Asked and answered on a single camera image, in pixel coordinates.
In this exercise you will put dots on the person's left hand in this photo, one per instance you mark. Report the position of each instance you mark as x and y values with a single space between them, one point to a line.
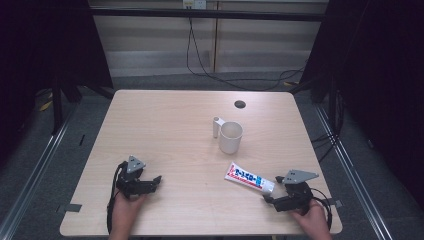
125 211

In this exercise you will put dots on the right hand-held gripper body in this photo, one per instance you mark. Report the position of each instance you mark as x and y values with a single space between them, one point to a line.
296 193

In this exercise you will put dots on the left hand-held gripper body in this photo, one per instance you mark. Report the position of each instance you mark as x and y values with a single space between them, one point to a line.
130 182

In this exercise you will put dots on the black horizontal frame bar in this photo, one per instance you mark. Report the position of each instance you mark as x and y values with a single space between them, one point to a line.
206 14

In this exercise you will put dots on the metal floor rail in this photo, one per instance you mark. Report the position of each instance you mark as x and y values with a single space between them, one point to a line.
31 170
355 173

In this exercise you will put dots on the black curtain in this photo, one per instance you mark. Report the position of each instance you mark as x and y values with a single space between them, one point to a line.
43 50
380 83

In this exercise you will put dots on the dark round table grommet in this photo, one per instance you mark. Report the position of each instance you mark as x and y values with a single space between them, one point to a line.
240 104

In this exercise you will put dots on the yellow floor tape strip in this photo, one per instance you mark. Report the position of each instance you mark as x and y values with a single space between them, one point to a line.
45 106

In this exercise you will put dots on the white toothpaste tube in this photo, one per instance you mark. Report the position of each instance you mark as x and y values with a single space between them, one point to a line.
248 178

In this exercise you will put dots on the grey tape piece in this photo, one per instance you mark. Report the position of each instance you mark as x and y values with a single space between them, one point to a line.
69 208
335 202

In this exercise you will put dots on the person's right hand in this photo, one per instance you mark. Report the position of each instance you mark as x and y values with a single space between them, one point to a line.
311 220

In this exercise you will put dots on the black metal stand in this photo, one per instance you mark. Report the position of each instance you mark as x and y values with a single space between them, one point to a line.
57 106

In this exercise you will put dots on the white wall socket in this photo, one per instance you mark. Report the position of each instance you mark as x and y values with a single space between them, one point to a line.
195 4

